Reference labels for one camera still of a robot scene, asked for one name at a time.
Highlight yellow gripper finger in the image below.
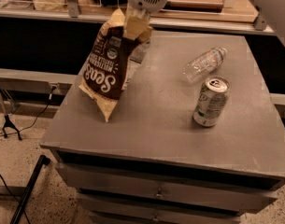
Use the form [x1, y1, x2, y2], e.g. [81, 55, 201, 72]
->
[123, 6, 150, 40]
[138, 26, 152, 43]

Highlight brown chip bag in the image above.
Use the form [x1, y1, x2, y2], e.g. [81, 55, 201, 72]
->
[79, 8, 150, 121]

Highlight clear plastic water bottle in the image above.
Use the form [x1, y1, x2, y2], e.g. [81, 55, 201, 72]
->
[183, 47, 227, 83]

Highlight white green soda can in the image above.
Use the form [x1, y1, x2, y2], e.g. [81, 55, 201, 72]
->
[192, 76, 230, 127]

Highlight grey drawer cabinet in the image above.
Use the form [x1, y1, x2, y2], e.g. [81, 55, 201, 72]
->
[39, 30, 285, 224]

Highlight black metal floor bar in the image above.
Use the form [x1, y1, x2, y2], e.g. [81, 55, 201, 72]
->
[10, 155, 50, 224]

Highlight black tripod stand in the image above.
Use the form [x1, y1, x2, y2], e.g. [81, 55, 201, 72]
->
[0, 89, 21, 140]

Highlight top grey drawer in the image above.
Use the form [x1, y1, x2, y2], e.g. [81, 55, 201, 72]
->
[56, 162, 277, 216]

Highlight grey drawer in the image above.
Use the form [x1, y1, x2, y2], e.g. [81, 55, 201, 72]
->
[56, 162, 277, 216]
[77, 192, 243, 224]

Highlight middle grey drawer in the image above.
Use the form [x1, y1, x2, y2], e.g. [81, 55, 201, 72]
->
[77, 192, 243, 224]

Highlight black floor cable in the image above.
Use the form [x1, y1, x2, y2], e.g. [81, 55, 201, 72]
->
[0, 85, 57, 138]

